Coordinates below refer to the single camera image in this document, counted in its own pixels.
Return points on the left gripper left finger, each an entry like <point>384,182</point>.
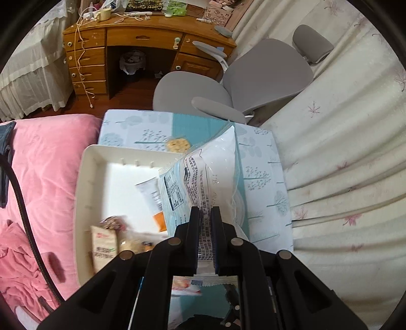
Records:
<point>133,291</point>

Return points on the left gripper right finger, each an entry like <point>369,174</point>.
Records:
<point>277,291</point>

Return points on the orange crab snack packet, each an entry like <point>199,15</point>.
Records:
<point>139,242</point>

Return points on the beige red snack packet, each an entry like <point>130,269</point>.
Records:
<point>104,247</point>

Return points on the white orange snack bar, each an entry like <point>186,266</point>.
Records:
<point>151,194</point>

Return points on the large light blue snack bag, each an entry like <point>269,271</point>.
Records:
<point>206,176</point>

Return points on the small blue white packet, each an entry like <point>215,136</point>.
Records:
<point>183,286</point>

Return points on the dark red candy packet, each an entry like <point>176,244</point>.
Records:
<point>114,223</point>

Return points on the tree pattern tablecloth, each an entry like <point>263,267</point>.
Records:
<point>261,184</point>

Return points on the white plastic tray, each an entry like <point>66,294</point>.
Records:
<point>106,187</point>

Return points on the round yellow cracker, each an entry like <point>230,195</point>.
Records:
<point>178,145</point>

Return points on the pink blanket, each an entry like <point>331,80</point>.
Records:
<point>46,158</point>

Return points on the cream floral mattress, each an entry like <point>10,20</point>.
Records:
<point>341,142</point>

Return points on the grey office chair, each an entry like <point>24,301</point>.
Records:
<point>270,72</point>

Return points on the white lace cloth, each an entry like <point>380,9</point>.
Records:
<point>36,75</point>

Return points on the wooden desk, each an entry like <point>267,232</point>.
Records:
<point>94,50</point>

